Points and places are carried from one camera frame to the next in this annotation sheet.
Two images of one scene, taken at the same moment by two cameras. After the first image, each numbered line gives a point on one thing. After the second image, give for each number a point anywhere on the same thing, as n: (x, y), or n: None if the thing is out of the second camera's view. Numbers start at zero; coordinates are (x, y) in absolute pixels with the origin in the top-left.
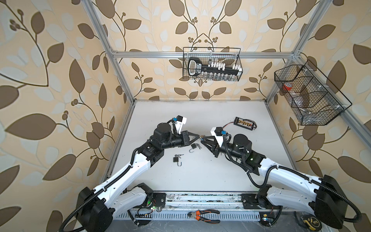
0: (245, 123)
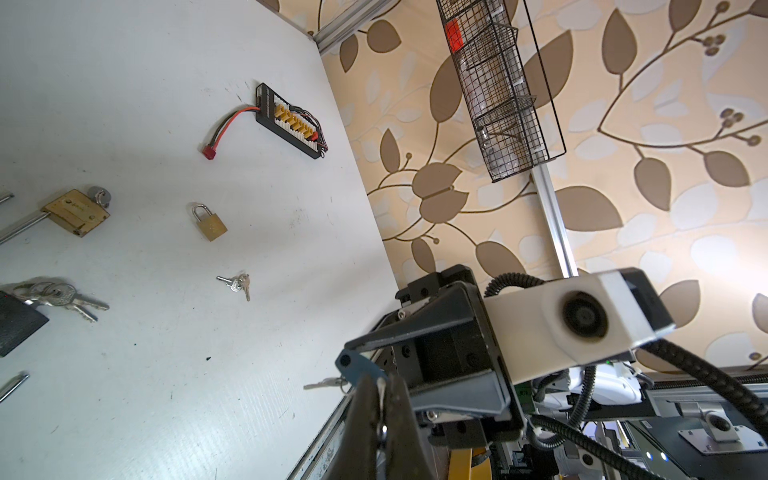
0: (292, 122)
